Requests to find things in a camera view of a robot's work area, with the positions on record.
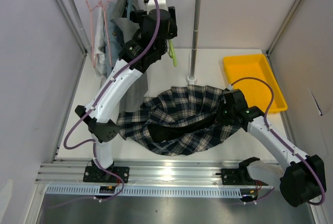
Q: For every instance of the yellow plastic bin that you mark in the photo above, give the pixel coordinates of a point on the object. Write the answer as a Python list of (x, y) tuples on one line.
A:
[(253, 75)]

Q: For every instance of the grey pleated skirt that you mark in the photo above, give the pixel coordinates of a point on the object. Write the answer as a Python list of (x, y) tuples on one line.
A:
[(134, 96)]

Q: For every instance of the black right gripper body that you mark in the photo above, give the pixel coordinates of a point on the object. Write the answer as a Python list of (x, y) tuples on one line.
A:
[(223, 116)]

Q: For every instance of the slotted cable duct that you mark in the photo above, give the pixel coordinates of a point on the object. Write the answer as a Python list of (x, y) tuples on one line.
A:
[(215, 192)]

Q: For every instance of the white garment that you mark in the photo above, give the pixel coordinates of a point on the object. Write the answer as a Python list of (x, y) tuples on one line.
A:
[(99, 56)]

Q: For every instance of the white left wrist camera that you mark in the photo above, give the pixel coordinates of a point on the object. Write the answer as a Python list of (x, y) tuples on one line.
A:
[(151, 5)]

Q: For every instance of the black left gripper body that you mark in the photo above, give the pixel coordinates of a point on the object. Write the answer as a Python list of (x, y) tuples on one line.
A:
[(172, 28)]

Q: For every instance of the plaid checked shirt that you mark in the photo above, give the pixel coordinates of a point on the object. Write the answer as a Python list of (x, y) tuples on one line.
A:
[(178, 121)]

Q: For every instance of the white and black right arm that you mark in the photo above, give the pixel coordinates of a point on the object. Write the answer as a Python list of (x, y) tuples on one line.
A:
[(299, 177)]

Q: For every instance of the green plastic hanger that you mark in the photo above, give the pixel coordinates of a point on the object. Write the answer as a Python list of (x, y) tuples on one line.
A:
[(171, 51)]

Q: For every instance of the pink wire hanger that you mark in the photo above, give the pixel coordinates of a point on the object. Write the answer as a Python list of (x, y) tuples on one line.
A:
[(91, 34), (103, 6)]

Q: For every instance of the light blue denim garment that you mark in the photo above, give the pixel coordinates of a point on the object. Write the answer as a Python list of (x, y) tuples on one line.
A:
[(115, 37)]

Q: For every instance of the aluminium mounting rail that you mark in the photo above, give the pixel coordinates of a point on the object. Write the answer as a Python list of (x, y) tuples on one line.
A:
[(160, 173)]

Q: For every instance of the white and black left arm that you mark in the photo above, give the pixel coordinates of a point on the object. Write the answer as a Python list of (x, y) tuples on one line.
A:
[(147, 46)]

